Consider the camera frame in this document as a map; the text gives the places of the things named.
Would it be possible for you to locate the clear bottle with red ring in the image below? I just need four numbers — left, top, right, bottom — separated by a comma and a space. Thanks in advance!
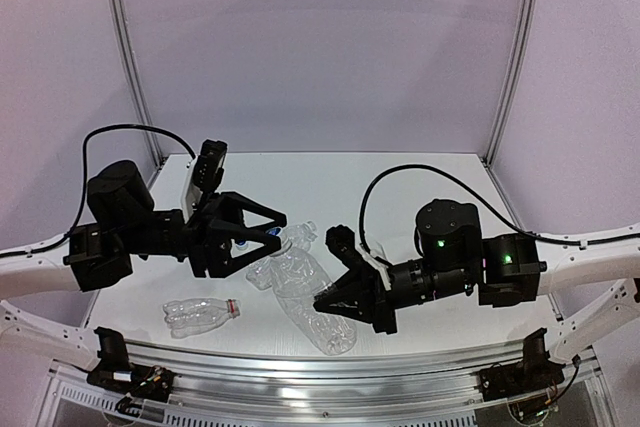
162, 298, 240, 339

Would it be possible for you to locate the white blue bottle cap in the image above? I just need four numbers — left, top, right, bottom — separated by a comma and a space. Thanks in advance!
235, 240, 249, 252

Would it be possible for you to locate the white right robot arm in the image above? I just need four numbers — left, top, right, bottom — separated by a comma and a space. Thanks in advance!
313, 199, 639, 365

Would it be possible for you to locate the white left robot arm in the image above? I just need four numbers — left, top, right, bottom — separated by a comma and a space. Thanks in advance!
1, 160, 287, 372

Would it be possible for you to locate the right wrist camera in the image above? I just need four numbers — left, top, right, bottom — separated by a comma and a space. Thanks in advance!
356, 244, 392, 291

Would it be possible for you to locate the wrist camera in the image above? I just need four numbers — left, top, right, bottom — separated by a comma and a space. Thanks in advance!
180, 139, 228, 222
356, 244, 392, 291

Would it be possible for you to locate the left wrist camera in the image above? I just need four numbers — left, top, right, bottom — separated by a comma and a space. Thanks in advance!
180, 139, 228, 222

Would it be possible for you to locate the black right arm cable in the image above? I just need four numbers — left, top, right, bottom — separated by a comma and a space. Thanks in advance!
360, 162, 640, 258

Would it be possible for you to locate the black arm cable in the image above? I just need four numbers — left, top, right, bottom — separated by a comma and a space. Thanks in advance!
29, 124, 199, 258
360, 162, 640, 258

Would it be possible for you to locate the aluminium front table rail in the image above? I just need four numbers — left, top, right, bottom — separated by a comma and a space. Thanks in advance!
82, 336, 601, 427

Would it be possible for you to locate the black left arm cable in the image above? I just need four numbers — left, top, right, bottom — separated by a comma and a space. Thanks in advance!
29, 124, 199, 258

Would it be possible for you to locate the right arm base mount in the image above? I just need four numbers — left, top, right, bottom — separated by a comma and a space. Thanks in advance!
478, 328, 581, 426

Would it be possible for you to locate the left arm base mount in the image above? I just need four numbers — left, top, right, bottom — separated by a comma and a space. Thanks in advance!
87, 327, 176, 417

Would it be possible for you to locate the left aluminium frame post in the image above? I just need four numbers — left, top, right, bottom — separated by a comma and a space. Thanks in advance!
101, 0, 166, 168

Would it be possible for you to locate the aluminium frame post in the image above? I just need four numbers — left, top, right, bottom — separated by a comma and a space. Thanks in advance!
101, 0, 166, 168
482, 0, 536, 169

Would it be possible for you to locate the right aluminium frame post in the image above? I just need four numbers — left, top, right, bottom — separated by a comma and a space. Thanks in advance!
482, 0, 536, 169

